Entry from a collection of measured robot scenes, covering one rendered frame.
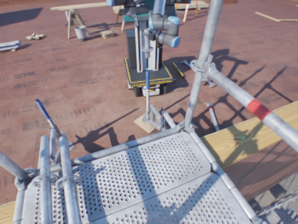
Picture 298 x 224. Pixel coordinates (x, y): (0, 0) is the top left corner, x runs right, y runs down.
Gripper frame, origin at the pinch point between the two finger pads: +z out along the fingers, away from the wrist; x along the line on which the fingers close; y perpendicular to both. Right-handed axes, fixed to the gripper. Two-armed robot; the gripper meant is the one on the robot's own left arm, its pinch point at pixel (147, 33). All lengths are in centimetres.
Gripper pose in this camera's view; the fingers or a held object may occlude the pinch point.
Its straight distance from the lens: 156.4
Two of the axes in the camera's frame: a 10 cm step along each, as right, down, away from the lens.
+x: -7.1, 4.9, -5.1
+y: 0.0, -7.2, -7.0
